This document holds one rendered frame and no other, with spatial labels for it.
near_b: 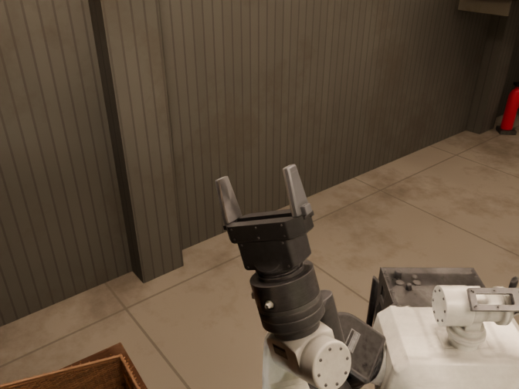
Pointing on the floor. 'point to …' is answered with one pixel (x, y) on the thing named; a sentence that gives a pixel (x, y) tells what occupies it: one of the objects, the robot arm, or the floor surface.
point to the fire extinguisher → (510, 113)
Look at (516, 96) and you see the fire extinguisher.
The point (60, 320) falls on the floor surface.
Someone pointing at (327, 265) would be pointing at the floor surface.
